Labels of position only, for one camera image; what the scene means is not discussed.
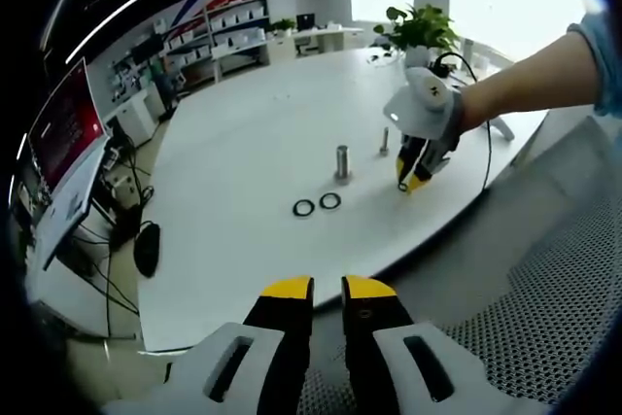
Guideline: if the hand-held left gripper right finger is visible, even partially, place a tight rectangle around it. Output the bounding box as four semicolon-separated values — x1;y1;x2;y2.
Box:
341;274;516;415

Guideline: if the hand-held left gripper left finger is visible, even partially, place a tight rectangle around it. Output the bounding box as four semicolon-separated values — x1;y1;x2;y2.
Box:
159;276;316;415

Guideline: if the large metal threaded stud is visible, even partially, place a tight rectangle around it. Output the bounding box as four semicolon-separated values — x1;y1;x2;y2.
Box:
332;144;354;187

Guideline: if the black power adapter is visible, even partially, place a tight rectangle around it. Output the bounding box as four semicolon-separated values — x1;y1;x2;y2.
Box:
431;55;457;78

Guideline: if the white plant pot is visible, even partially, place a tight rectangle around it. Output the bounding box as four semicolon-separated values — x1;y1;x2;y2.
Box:
402;45;432;69

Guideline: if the large green leafy plant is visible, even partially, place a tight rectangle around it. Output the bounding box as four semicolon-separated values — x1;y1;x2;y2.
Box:
372;3;462;52

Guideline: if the grey mesh chair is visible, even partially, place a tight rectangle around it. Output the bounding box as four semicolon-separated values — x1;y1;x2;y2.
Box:
310;108;622;415

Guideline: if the black computer mouse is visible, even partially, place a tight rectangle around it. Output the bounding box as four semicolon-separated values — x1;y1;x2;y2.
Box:
133;221;162;278

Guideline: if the white storage shelf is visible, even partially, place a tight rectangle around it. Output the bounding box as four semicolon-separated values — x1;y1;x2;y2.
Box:
159;0;271;74

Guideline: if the laptop with red screen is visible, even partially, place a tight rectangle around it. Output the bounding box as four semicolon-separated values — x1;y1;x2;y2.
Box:
26;57;112;271

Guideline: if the black cable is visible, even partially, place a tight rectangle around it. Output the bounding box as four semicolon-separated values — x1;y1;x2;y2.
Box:
434;52;494;191

